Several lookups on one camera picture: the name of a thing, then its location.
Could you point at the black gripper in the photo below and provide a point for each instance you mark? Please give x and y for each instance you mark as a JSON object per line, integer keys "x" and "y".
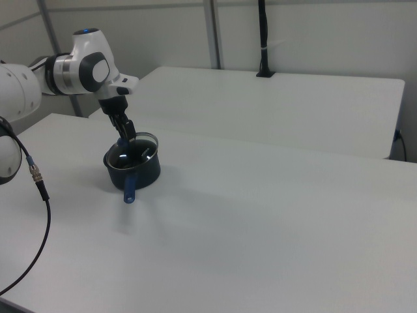
{"x": 113, "y": 105}

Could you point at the glass lid blue knob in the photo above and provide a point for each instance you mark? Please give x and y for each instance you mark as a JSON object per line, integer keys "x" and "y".
{"x": 143, "y": 151}

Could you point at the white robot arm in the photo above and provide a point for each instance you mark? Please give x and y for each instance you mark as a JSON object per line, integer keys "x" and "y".
{"x": 88, "y": 65}

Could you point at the black camera stand pole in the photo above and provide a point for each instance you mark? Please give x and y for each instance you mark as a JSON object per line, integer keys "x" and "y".
{"x": 264, "y": 39}

